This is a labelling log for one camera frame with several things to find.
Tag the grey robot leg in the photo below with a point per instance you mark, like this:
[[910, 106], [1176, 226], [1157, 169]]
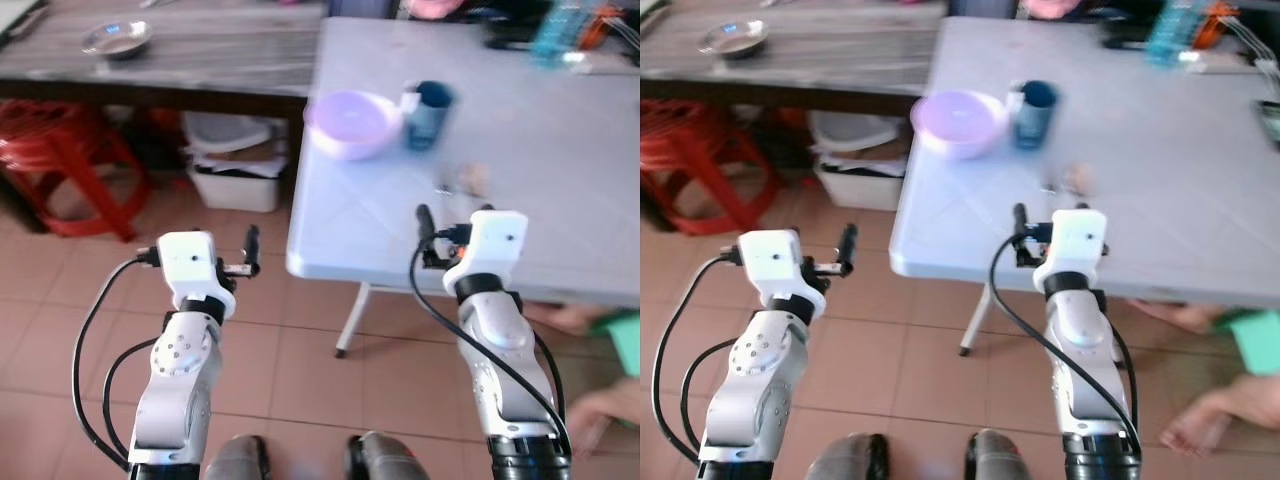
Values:
[[1000, 460], [238, 460], [390, 460]]

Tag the round steel dish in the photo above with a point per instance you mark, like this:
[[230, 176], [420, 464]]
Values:
[[733, 40], [117, 40]]

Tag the blue plastic cup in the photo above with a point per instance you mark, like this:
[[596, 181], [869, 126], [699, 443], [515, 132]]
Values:
[[430, 115], [1035, 115]]

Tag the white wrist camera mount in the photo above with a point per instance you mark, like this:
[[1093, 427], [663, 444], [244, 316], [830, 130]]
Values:
[[495, 245], [775, 265], [1075, 245], [190, 265]]

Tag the grey robot left leg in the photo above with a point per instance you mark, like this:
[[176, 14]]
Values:
[[238, 460]]

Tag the green plastic item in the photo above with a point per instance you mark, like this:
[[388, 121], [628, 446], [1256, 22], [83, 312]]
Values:
[[625, 345], [1258, 345]]

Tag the person's bare foot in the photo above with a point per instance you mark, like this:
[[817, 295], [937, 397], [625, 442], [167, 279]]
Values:
[[560, 318], [1175, 315]]

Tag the grey robot right leg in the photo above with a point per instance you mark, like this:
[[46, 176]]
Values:
[[390, 460], [1000, 460]]

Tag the white metal table leg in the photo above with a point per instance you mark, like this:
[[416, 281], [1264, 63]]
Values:
[[975, 320], [352, 320]]

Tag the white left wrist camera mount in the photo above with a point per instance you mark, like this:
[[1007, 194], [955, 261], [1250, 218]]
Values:
[[775, 265], [190, 265]]

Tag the orange plastic item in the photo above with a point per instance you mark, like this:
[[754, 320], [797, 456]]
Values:
[[603, 25], [1218, 25]]

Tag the person's bare forearm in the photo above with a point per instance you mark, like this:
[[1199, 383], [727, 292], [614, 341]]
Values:
[[1260, 395]]

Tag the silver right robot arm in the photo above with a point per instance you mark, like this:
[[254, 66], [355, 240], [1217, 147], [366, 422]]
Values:
[[1085, 360], [500, 360]]

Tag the red plastic stool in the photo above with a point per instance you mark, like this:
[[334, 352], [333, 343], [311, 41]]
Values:
[[690, 150], [60, 150]]

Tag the blue plastic rack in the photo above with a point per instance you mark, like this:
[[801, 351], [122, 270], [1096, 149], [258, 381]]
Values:
[[1175, 30], [560, 30]]

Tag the white plastic folding table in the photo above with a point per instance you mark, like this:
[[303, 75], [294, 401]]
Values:
[[540, 180], [1150, 200]]

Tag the grey wooden table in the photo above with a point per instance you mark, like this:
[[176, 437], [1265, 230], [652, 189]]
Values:
[[850, 50], [220, 50]]

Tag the purple plastic bowl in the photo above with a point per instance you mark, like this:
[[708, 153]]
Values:
[[352, 125], [958, 125]]

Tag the white plastic bin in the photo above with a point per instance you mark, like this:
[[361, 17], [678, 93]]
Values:
[[235, 170], [860, 170]]

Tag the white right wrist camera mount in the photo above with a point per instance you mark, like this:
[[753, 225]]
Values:
[[495, 245], [1075, 245]]

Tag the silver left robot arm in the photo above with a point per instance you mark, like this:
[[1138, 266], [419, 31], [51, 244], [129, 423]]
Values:
[[175, 370], [760, 380]]

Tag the black flat item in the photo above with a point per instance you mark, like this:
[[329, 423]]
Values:
[[510, 35], [1125, 35]]

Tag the person's bare hand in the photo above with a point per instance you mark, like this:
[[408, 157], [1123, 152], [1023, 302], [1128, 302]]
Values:
[[605, 410], [1205, 418]]

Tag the small beige table item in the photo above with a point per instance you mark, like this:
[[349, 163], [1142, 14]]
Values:
[[1075, 178], [470, 180]]

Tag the pink round item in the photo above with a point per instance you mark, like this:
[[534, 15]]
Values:
[[435, 8], [1050, 8]]

